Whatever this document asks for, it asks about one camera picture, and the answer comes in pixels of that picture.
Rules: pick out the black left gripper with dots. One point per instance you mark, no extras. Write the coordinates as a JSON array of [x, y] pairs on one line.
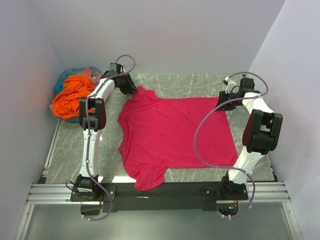
[[131, 87]]

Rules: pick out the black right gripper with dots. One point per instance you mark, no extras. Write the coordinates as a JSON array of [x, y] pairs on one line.
[[222, 105]]

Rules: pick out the red t shirt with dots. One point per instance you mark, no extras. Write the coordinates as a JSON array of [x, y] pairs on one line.
[[180, 133]]

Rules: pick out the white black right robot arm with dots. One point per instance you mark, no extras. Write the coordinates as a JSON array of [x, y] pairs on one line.
[[260, 136]]

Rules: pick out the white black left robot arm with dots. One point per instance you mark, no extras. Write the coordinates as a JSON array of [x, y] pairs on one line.
[[92, 120]]

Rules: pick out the pink t shirt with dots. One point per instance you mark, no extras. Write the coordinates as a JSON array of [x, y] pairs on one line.
[[94, 76]]

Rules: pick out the teal plastic laundry basket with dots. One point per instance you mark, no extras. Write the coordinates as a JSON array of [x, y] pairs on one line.
[[65, 75]]

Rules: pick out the orange t shirt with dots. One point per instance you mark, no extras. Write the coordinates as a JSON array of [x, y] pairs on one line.
[[66, 104]]

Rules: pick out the blue garment in basket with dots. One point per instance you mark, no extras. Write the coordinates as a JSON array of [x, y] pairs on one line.
[[59, 87]]

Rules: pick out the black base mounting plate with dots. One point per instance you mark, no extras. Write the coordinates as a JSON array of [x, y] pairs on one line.
[[196, 195]]

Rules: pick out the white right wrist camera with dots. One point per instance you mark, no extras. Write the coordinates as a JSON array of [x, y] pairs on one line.
[[229, 85]]

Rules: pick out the aluminium frame rail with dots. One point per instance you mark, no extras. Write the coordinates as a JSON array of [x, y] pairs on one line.
[[261, 192]]

